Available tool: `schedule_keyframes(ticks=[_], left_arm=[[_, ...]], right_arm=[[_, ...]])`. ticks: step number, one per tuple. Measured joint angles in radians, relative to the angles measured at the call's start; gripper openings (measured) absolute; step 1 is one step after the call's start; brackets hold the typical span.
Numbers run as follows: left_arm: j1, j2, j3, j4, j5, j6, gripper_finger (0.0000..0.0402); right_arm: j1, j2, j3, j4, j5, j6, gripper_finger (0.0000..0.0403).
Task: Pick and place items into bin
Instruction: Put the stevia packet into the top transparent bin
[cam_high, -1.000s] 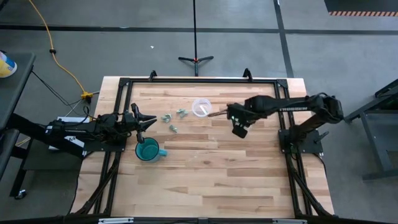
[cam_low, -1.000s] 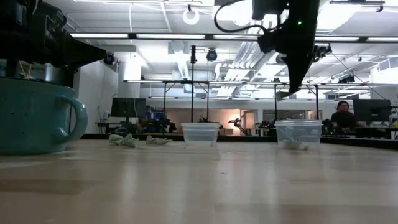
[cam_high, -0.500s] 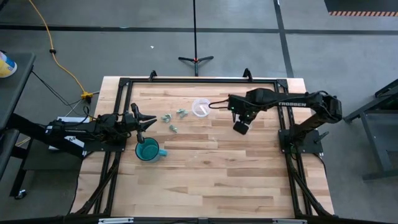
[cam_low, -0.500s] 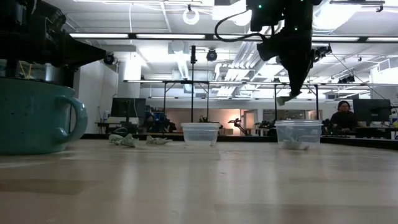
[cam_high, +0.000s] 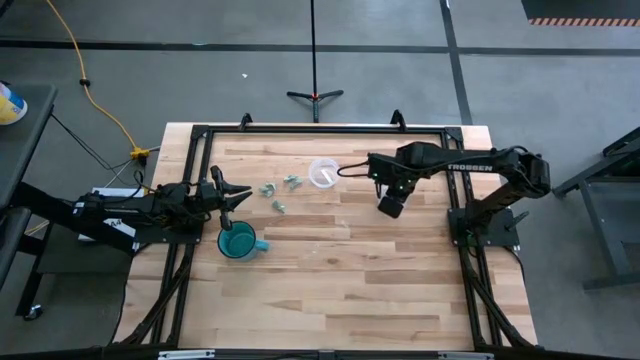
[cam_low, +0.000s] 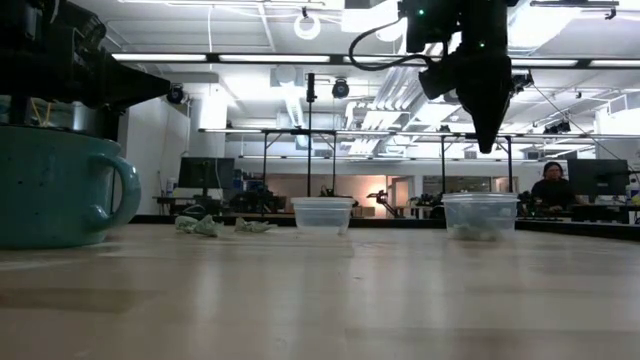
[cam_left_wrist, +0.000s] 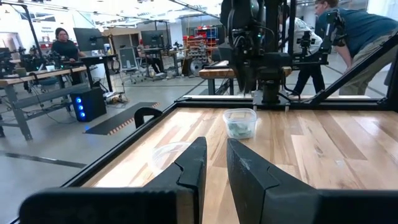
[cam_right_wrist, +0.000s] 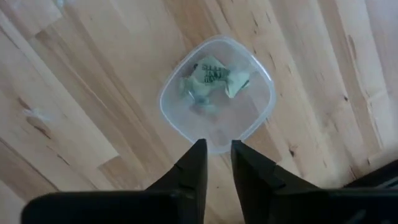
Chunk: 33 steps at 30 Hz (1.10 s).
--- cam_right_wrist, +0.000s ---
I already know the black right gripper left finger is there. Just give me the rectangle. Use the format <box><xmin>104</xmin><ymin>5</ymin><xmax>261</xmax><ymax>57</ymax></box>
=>
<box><xmin>145</xmin><ymin>138</ymin><xmax>208</xmax><ymax>224</ymax></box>

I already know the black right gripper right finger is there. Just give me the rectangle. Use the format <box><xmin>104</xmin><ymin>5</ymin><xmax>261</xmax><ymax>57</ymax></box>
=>
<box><xmin>230</xmin><ymin>139</ymin><xmax>328</xmax><ymax>224</ymax></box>

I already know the paper with black print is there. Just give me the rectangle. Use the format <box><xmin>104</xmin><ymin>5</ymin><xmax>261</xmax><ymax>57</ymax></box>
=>
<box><xmin>178</xmin><ymin>55</ymin><xmax>251</xmax><ymax>108</ymax></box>

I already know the clear plastic container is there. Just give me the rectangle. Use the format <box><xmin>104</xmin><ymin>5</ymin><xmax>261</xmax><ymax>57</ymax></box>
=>
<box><xmin>158</xmin><ymin>34</ymin><xmax>277</xmax><ymax>155</ymax></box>

